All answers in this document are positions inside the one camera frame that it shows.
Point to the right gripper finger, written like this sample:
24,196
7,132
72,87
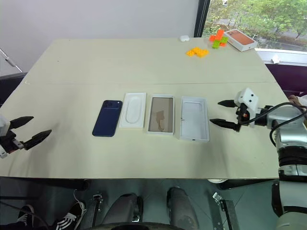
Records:
226,123
229,103

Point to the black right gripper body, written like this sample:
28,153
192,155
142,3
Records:
241,118

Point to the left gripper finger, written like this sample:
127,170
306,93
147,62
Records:
21,121
36,139

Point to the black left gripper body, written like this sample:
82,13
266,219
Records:
9,142

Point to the white phone box base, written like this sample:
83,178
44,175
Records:
160,115

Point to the dark blue smartphone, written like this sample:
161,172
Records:
106,119

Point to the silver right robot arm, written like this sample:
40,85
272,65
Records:
290,134

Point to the white phone box lid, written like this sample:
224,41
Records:
194,118

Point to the orange printed phone box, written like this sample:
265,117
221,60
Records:
241,39

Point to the dark cabinet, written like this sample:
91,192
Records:
9,86

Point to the yellow toy brick block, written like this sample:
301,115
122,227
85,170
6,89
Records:
196,52

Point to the person in white shirt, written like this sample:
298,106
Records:
298,99

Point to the green toy brick piece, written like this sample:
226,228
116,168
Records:
219,43

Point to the white tripod pole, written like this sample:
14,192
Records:
9,61

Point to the small white sill object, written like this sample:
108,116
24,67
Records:
276,59

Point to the orange and green toy blocks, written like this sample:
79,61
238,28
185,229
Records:
218,35

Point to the white window sill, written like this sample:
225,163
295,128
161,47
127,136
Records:
285,55

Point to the black white sneaker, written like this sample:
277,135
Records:
25,215
69,216

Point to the white earbuds case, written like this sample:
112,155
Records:
184,38

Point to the metal clamp on black bar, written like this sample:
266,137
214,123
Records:
227,213
97,206

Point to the white moulded insert tray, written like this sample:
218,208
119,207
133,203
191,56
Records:
133,111

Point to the dark rounded shape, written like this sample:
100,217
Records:
182,208
126,208

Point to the black curved rim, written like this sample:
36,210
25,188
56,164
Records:
144,226

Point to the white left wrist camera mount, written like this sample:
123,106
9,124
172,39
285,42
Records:
3,125

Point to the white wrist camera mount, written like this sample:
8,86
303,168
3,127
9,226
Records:
3,125
248,97

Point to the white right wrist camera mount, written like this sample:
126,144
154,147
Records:
248,97

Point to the black window frame post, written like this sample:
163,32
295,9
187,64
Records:
201,18

